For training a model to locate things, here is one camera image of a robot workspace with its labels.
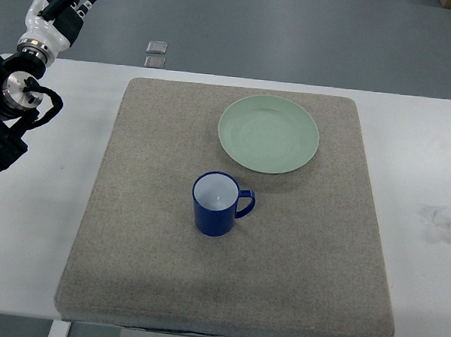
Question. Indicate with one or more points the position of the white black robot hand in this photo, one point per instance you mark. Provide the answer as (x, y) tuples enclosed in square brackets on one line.
[(52, 26)]

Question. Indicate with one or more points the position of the blue mug white inside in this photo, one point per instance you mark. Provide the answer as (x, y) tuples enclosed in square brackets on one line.
[(218, 201)]

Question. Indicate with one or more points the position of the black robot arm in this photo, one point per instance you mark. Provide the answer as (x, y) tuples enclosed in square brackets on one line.
[(24, 103)]

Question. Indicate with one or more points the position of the lower floor outlet plate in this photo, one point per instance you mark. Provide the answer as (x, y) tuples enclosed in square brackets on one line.
[(154, 62)]

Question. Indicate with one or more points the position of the green plate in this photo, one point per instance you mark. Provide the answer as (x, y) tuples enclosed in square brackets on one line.
[(268, 134)]

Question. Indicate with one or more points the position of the beige felt mat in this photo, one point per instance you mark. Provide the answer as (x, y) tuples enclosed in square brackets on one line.
[(306, 262)]

